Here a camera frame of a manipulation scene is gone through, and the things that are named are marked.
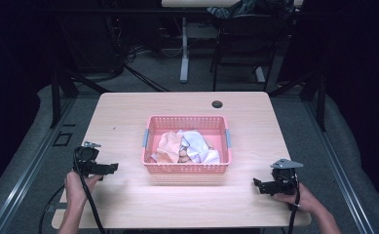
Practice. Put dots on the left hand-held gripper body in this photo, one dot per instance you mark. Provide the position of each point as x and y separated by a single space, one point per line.
86 159

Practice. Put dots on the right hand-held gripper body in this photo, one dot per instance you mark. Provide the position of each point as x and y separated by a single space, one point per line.
286 182

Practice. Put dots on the person's right hand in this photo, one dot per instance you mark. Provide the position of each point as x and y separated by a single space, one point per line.
305 200

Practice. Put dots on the person's left hand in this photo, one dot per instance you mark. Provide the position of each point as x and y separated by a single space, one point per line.
76 191

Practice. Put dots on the peach crumpled paper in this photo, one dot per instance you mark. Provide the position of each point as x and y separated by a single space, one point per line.
169 146

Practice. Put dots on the white crumpled cloth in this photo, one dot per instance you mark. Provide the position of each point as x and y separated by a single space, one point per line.
198 146

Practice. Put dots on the brown crumpled paper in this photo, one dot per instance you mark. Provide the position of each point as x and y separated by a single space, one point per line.
184 158

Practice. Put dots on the pink plastic basket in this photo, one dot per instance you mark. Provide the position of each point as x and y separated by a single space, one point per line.
186 169

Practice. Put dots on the black diagonal floor bar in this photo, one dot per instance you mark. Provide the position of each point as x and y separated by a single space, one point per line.
144 79

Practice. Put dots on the short white desk foot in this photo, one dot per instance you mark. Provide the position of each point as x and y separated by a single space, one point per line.
260 74

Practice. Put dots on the white desk leg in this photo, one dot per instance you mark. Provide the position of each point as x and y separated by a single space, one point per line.
184 52

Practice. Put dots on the black chair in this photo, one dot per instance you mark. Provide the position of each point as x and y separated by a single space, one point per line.
242 35

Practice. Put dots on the teal patterned cloth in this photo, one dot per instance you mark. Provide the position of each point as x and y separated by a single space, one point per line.
224 11

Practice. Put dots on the white desk top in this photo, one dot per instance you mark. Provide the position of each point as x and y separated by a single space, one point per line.
197 3

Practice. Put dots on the aluminium floor rail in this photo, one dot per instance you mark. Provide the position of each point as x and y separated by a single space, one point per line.
336 169
24 175

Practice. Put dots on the black metal frame stand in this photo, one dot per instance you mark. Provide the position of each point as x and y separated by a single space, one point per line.
321 100
56 97

